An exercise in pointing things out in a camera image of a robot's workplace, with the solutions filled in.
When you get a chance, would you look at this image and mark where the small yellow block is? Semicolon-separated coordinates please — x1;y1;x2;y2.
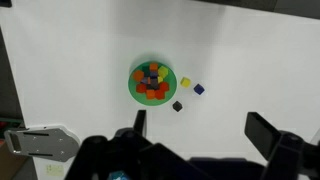
180;76;192;89

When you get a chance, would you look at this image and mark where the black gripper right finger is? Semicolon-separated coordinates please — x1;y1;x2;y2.
244;111;283;161

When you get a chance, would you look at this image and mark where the small red block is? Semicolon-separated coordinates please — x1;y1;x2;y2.
135;83;148;94
155;90;166;101
158;81;170;93

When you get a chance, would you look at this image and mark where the small yellow-green block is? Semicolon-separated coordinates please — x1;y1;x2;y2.
157;66;170;79

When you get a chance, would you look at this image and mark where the silver metal mounting plate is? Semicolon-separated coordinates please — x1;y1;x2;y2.
3;125;81;163

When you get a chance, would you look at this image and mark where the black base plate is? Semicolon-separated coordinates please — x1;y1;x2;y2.
196;0;320;20

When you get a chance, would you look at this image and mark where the green plastic bowl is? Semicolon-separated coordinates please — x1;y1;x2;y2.
127;60;178;107

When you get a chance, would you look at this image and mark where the pale yellow sticky note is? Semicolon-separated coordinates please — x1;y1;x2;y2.
45;164;65;177

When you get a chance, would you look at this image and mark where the small black block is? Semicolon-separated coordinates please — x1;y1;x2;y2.
172;100;184;113

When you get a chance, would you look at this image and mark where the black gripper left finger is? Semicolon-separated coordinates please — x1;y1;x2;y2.
133;109;148;137

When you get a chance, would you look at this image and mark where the small dark brown block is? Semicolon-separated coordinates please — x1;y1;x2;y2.
147;81;159;91

